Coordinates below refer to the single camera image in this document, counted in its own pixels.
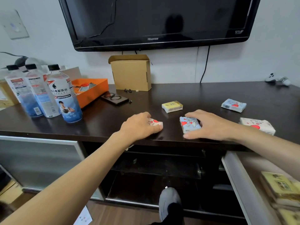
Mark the grey foil packet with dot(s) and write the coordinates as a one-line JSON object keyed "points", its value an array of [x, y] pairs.
{"points": [[90, 86]]}

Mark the orange tray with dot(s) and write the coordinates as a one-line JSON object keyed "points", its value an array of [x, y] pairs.
{"points": [[93, 96]]}

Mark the person's right hand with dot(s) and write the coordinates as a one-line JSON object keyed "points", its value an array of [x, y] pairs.
{"points": [[213, 126]]}

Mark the folded brown cardboard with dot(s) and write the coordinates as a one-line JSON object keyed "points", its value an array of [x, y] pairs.
{"points": [[10, 194]]}

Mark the person's left hand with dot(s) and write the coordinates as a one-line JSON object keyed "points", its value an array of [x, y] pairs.
{"points": [[140, 126]]}

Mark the clear bottle blue label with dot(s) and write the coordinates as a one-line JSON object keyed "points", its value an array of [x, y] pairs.
{"points": [[21, 96], [38, 91], [63, 96]]}

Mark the person's right forearm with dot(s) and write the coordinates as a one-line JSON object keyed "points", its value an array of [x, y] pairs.
{"points": [[269, 147]]}

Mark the person's left forearm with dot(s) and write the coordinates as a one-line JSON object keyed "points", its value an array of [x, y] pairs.
{"points": [[70, 182]]}

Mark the person's grey shoe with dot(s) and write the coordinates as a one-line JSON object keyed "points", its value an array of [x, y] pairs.
{"points": [[168, 199]]}

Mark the yellow tissue pack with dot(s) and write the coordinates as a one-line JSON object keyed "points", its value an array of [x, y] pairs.
{"points": [[279, 185], [289, 217], [172, 106]]}

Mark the white drawer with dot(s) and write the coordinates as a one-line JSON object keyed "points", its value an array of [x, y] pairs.
{"points": [[234, 178]]}

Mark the blue tissue packet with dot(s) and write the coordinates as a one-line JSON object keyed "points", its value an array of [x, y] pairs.
{"points": [[234, 105], [187, 124]]}

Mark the dark wooden television stand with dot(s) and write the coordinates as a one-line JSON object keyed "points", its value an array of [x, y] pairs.
{"points": [[58, 136]]}

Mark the black flat television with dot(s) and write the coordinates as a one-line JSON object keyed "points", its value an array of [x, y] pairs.
{"points": [[152, 16]]}

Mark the brown cardboard carton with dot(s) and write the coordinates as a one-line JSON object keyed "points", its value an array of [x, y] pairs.
{"points": [[10, 100]]}

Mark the black round object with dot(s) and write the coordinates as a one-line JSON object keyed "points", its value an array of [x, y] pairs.
{"points": [[21, 60]]}

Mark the small open cardboard box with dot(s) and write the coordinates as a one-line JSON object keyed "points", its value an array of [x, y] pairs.
{"points": [[131, 74]]}

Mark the white paper sheet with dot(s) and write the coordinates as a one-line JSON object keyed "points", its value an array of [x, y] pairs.
{"points": [[83, 217]]}

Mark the white wall switch plate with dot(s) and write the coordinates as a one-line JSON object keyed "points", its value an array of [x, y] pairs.
{"points": [[14, 25]]}

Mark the frosted glass cabinet door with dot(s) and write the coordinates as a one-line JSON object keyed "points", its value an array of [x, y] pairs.
{"points": [[35, 161]]}

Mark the person's black trousers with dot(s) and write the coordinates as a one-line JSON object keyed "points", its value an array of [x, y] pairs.
{"points": [[174, 215]]}

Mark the flat brown cardboard sheet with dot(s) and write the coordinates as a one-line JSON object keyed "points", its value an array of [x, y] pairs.
{"points": [[73, 73]]}

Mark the white game controller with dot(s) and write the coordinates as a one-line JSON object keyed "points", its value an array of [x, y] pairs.
{"points": [[270, 78]]}

